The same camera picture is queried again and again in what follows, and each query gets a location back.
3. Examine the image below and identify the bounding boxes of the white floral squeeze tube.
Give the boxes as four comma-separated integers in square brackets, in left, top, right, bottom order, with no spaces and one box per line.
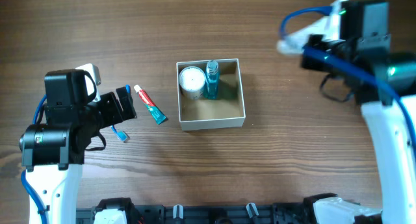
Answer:
[276,16,331,56]

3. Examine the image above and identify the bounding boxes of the white round cotton swab jar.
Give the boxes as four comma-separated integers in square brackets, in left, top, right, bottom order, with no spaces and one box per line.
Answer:
[179,66,205,100]

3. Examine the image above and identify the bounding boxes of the blue mouthwash bottle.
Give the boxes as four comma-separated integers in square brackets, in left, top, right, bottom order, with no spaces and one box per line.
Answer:
[205,60,220,99]

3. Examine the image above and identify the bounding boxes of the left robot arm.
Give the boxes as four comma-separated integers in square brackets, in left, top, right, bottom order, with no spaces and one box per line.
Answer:
[19,69,136,223]

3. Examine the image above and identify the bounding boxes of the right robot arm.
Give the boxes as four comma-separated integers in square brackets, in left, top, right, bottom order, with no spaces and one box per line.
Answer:
[302,0,415,223]

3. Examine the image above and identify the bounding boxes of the blue white toothbrush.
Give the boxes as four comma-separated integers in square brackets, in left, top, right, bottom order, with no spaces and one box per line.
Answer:
[110,125,129,142]

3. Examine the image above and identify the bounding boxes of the blue disposable razor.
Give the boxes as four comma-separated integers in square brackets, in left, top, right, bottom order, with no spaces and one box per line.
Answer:
[125,84,131,93]

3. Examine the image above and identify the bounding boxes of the red green toothpaste tube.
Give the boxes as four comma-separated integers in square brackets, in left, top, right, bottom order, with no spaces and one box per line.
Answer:
[133,84,168,125]

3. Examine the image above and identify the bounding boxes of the white square cardboard box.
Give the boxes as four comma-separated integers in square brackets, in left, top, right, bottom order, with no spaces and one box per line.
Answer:
[176,58,246,131]

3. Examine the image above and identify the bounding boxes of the right blue cable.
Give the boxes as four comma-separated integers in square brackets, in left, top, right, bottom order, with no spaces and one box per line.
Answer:
[278,5,416,150]

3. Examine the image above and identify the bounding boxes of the blue cable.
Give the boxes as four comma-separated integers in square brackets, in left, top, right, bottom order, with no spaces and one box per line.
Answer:
[20,93,49,224]
[278,5,416,150]

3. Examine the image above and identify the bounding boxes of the left blue cable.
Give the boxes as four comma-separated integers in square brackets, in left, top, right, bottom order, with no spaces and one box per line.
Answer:
[20,93,49,224]

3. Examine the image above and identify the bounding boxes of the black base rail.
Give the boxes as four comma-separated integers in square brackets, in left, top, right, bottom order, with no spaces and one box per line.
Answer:
[75,198,316,224]

